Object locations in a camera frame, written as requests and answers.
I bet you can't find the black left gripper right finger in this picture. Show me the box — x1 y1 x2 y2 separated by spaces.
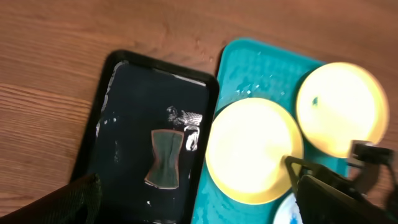
284 156 397 224

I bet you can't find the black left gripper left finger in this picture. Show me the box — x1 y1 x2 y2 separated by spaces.
1 174 102 224

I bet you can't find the white plate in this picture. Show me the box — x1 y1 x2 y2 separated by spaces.
273 193 303 224

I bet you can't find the green scrubbing sponge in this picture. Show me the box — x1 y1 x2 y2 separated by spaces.
144 129 184 190

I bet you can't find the yellow plate cleaned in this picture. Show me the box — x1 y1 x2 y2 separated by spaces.
205 98 304 205

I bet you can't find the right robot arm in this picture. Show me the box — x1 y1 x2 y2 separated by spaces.
284 141 397 223

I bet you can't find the black tray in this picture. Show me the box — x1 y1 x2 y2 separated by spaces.
72 50 220 223

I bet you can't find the teal serving tray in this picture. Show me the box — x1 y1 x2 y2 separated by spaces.
192 39 348 223

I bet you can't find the yellow plate with stain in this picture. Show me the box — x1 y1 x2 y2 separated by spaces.
295 62 389 158

